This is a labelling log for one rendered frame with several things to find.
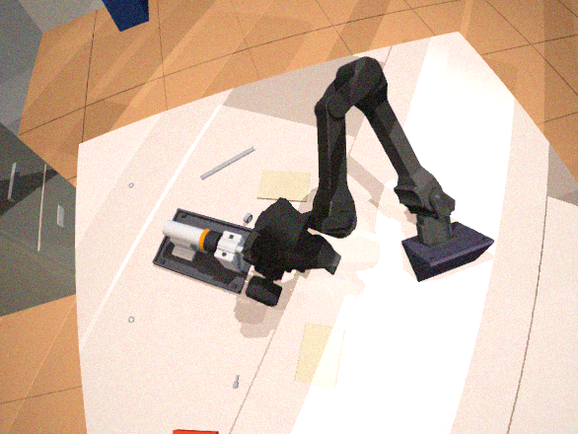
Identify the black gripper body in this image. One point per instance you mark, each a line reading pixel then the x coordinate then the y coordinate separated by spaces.
pixel 263 289

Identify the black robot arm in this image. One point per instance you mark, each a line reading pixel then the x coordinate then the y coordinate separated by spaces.
pixel 361 83

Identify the orange ring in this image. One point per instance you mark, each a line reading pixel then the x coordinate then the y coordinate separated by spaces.
pixel 202 237

